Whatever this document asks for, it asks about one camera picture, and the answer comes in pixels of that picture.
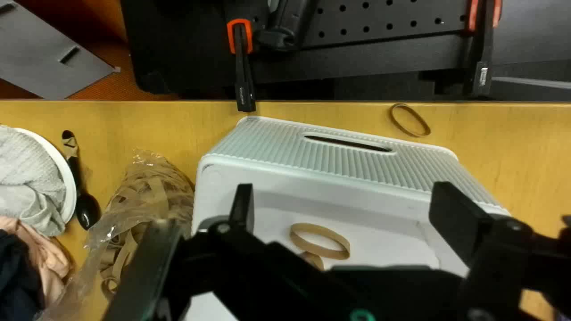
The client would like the pale pink cloth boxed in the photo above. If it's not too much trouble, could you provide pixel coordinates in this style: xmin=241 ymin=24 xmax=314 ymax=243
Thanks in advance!
xmin=0 ymin=215 xmax=73 ymax=311

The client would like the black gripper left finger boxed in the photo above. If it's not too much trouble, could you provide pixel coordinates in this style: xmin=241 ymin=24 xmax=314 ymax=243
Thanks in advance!
xmin=104 ymin=183 xmax=282 ymax=321

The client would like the grey slotted panel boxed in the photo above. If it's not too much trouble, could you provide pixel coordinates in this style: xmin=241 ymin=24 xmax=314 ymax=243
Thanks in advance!
xmin=0 ymin=0 xmax=122 ymax=102

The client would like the black plastic spoon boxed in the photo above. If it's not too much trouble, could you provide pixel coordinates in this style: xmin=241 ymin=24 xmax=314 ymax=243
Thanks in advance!
xmin=61 ymin=129 xmax=104 ymax=232

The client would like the clear bag of rubber bands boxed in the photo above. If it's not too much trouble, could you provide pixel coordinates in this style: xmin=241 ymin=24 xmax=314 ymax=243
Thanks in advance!
xmin=38 ymin=150 xmax=196 ymax=321

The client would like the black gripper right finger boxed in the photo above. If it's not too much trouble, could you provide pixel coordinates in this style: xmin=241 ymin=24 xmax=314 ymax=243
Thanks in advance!
xmin=428 ymin=181 xmax=571 ymax=300

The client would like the grey knit cloth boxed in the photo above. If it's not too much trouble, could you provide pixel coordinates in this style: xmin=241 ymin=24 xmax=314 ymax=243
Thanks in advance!
xmin=0 ymin=124 xmax=68 ymax=240

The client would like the white plate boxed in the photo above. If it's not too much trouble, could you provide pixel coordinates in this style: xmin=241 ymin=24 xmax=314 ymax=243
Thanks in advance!
xmin=14 ymin=125 xmax=80 ymax=224

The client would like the black orange bar clamp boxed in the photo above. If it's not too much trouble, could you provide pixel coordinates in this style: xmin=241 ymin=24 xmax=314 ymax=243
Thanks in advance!
xmin=461 ymin=0 xmax=505 ymax=101
xmin=223 ymin=0 xmax=318 ymax=115

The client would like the navy blue cloth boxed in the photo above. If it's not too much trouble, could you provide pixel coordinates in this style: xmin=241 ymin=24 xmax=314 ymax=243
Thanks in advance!
xmin=0 ymin=231 xmax=47 ymax=321

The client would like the white upside-down plastic bin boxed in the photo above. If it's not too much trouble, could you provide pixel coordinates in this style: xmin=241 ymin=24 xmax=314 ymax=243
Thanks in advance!
xmin=188 ymin=115 xmax=512 ymax=321

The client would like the black perforated cart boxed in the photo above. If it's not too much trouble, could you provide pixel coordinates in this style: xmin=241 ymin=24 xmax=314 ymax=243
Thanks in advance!
xmin=120 ymin=0 xmax=496 ymax=102

